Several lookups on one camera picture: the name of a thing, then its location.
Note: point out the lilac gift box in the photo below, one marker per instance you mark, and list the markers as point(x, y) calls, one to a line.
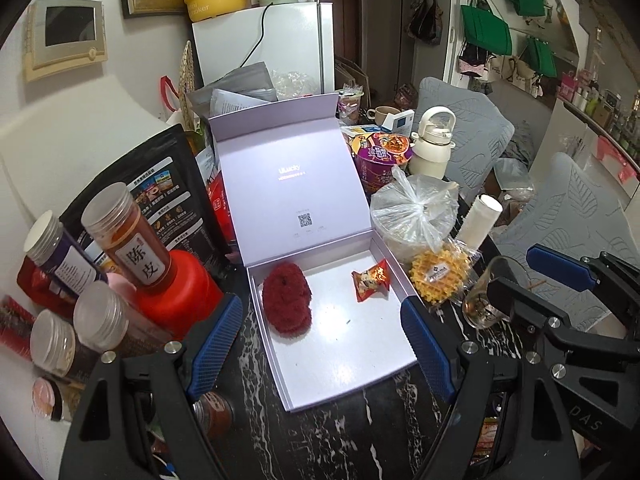
point(280, 200)

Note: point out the white and blue box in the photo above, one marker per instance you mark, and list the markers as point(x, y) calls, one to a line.
point(400, 124)

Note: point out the red pepper jar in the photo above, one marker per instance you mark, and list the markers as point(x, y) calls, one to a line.
point(215, 412)

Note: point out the wrapped yellow waffle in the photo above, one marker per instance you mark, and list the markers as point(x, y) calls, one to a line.
point(435, 275)

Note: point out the grey plastic mailer bag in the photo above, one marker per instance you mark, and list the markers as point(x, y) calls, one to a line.
point(250, 80)

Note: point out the crumpled clear plastic bag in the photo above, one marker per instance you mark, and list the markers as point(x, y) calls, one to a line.
point(295, 85)

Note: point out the wall intercom panel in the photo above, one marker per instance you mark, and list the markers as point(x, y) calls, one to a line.
point(65, 35)

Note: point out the white mini fridge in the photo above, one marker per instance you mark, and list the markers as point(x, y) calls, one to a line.
point(295, 40)

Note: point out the woven straw fan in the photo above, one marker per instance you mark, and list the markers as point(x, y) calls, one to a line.
point(187, 80)

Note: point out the grey leaf-pattern chair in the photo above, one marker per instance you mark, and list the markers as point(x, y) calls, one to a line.
point(475, 130)
point(565, 210)

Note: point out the amber jar with white label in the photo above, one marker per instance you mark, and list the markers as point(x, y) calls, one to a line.
point(132, 250)

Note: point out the hanging dark handbags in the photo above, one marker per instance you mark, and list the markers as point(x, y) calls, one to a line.
point(425, 15)

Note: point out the tall silver-lid spice jar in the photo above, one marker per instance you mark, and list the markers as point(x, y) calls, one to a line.
point(105, 315)

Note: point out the clear glass cup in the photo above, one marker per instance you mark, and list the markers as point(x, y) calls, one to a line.
point(477, 307)

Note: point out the jar with dark blue label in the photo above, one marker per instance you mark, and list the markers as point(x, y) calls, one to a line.
point(65, 265)

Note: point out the beige mug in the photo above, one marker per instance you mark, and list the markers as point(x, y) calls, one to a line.
point(382, 116)

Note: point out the cream water bottle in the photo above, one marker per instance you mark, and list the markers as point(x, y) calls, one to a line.
point(430, 155)

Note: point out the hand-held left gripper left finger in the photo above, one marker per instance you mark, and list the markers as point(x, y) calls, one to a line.
point(215, 345)

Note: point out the brown door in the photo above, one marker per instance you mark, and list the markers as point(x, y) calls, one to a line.
point(340, 15)

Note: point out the black printed pouch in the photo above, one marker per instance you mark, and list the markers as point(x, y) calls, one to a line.
point(165, 170)

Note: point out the red fluffy scrunchie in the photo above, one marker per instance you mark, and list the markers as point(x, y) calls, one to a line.
point(285, 300)

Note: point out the red foil packet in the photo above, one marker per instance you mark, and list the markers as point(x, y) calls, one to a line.
point(15, 325)

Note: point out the purple instant noodle cup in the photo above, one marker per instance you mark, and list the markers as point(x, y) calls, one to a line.
point(380, 165)

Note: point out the pink-lid small jar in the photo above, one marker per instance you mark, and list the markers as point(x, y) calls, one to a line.
point(45, 395)

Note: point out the short silver-lid dark jar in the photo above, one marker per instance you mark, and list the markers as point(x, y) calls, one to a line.
point(55, 345)

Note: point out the drink cup with printed sleeve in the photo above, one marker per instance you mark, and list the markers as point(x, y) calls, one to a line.
point(350, 107)

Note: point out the red plastic canister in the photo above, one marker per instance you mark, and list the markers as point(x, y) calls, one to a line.
point(185, 290)

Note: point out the red box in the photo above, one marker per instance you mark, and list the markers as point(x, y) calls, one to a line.
point(37, 285)

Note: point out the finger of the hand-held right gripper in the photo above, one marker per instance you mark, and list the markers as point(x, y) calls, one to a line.
point(525, 302)
point(560, 266)

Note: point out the red snack packet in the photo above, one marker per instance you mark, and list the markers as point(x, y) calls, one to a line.
point(370, 280)

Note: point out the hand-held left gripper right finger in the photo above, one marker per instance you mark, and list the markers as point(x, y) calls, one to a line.
point(427, 350)

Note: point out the clear plastic bag with bowl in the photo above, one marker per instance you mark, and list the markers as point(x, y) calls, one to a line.
point(410, 210)

